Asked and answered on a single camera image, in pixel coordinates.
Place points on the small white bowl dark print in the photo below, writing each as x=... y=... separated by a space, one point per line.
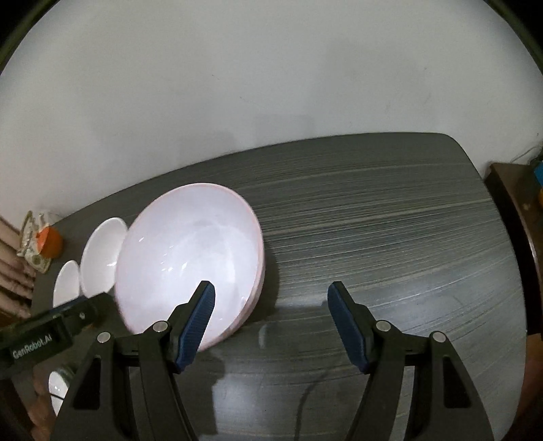
x=65 y=284

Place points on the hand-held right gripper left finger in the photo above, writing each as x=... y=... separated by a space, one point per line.
x=195 y=326

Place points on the floral ceramic teapot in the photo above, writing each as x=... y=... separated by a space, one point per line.
x=29 y=246

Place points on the white bowl with blue print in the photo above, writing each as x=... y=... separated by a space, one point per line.
x=102 y=254

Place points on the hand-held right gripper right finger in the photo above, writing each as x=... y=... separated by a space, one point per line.
x=348 y=326

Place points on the white plate with pink flowers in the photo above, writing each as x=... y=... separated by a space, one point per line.
x=56 y=388

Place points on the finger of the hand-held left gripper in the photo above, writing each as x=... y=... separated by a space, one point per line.
x=93 y=307

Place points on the orange cup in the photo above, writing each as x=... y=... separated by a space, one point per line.
x=50 y=244

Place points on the patterned beige curtain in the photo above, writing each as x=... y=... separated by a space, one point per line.
x=12 y=263

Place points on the blue box with orange caps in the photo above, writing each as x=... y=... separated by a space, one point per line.
x=538 y=174

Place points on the large pink bowl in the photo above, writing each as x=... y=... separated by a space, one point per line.
x=186 y=246

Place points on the dark wooden side cabinet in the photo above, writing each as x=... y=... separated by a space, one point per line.
x=509 y=203

